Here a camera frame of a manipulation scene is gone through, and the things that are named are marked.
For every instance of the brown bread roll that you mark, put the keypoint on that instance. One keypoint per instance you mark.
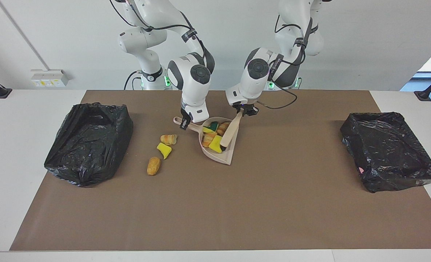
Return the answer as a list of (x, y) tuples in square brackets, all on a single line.
[(153, 166)]

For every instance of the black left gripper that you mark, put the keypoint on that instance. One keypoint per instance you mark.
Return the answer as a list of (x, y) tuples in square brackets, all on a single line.
[(246, 109)]

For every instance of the brown table mat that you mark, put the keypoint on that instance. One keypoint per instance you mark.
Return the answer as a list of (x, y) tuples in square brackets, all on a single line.
[(215, 225)]

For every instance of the yellow sponge with green back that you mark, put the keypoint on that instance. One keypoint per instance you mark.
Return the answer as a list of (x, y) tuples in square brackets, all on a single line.
[(215, 145)]

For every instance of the small yellow sponge wedge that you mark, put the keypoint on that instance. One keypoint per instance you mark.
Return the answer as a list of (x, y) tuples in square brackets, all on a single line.
[(164, 150)]

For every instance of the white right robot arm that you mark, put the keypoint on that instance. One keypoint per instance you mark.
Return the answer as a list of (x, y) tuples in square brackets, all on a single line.
[(197, 76)]

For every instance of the white wall socket box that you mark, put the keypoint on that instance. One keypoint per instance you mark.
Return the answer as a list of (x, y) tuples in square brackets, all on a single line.
[(50, 78)]

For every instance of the beige plastic dustpan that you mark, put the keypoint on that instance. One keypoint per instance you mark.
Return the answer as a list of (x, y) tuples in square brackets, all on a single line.
[(220, 156)]

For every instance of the beige brush with black bristles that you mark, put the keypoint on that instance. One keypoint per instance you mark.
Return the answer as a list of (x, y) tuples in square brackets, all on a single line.
[(231, 131)]

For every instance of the black bag bin pink spot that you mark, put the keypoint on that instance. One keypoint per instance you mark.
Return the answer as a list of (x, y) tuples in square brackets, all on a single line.
[(386, 153)]

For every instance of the small striped croissant piece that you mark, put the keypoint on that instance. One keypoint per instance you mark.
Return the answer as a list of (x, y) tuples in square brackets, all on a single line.
[(168, 139)]

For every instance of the green and yellow sponge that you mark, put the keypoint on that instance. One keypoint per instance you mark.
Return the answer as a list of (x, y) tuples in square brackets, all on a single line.
[(211, 128)]

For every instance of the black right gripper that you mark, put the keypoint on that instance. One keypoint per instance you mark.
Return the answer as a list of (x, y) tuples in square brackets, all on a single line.
[(185, 114)]

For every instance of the black bag lined bin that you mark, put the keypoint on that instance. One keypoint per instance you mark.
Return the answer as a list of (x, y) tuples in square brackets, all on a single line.
[(91, 145)]

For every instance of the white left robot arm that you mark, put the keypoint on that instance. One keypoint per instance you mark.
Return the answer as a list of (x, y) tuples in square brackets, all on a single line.
[(257, 69)]

